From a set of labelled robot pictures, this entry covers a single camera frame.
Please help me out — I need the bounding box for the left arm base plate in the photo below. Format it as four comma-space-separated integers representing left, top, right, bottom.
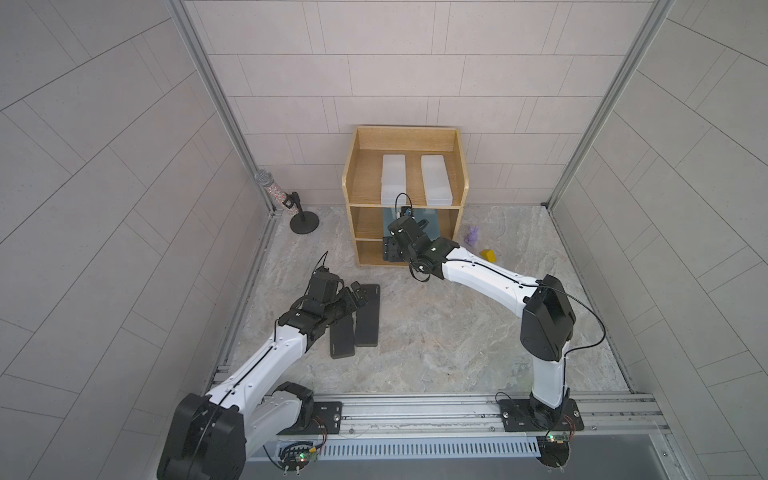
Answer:
279, 402, 343, 436

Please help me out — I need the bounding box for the purple toy figure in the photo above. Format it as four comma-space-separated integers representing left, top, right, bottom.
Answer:
465, 225, 480, 247

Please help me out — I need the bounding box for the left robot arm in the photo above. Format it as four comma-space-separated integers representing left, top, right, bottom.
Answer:
156, 272, 366, 479

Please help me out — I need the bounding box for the black round stand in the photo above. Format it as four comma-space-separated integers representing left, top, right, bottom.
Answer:
283, 192, 320, 235

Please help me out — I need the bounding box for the black pencil case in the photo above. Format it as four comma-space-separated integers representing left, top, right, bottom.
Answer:
354, 284, 381, 347
330, 315, 355, 359

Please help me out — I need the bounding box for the teal pencil case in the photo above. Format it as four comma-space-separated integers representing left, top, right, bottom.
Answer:
413, 209, 441, 240
382, 208, 401, 238

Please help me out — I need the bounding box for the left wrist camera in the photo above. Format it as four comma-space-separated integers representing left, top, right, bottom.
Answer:
308, 267, 343, 303

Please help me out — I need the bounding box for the clear tube with beads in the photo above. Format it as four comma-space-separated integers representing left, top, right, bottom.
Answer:
254, 169, 293, 210

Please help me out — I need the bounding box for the circuit board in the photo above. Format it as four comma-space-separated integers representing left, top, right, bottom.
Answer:
278, 441, 322, 475
536, 433, 571, 470

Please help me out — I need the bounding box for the aluminium mounting rail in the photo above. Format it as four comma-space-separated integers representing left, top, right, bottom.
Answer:
267, 393, 669, 443

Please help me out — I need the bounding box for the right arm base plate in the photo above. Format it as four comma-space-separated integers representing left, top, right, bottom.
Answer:
496, 397, 584, 432

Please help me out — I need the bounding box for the yellow toy block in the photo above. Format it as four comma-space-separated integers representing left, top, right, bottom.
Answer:
479, 249, 497, 263

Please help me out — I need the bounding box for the clear white pencil case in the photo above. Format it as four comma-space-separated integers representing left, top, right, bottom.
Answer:
381, 154, 406, 207
421, 155, 453, 207

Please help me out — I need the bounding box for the left circuit board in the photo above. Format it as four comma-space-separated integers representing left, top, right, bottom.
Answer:
278, 441, 322, 475

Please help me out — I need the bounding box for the right circuit board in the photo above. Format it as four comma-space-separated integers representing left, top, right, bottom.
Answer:
536, 433, 571, 470

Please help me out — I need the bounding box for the wooden three-tier shelf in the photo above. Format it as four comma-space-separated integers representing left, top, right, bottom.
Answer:
342, 125, 469, 267

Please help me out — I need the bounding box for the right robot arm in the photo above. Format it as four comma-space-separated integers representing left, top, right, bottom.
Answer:
387, 216, 607, 424

